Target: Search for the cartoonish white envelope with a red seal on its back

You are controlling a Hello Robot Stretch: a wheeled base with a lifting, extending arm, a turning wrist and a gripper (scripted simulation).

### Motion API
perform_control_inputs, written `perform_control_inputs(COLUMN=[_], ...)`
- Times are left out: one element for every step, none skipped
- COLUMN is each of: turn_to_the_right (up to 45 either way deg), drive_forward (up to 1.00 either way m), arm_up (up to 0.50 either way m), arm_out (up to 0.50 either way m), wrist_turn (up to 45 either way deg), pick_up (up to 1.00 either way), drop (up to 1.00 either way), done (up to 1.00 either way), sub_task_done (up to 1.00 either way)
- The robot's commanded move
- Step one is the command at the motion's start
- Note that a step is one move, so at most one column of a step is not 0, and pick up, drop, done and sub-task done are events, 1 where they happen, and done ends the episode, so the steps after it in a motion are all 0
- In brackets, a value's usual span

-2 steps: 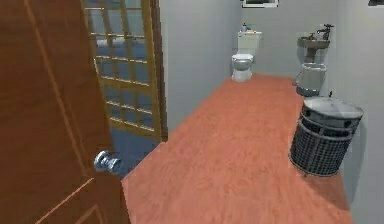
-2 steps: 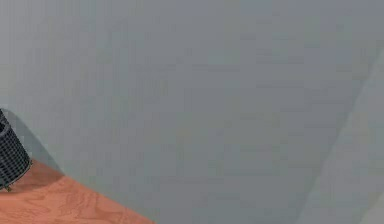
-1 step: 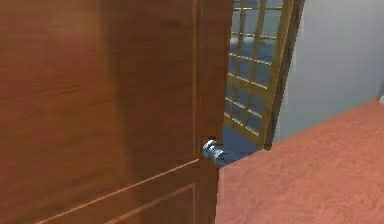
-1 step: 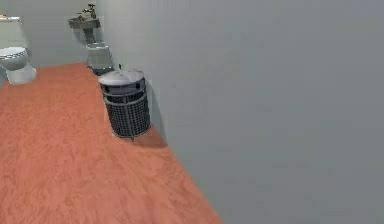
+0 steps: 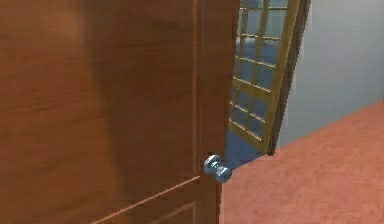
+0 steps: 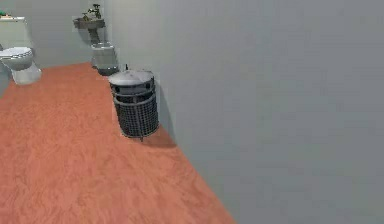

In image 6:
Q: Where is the black mesh bin with lid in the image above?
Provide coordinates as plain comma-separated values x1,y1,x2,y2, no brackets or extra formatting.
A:
107,64,160,142

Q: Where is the white and black small bin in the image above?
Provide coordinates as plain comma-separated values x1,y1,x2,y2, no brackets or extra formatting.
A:
90,42,120,77

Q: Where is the white toilet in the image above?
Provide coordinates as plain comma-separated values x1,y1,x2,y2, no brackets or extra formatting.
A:
0,16,43,86

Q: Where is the grey wall sink with tap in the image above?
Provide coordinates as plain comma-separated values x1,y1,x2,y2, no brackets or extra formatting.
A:
72,3,107,45

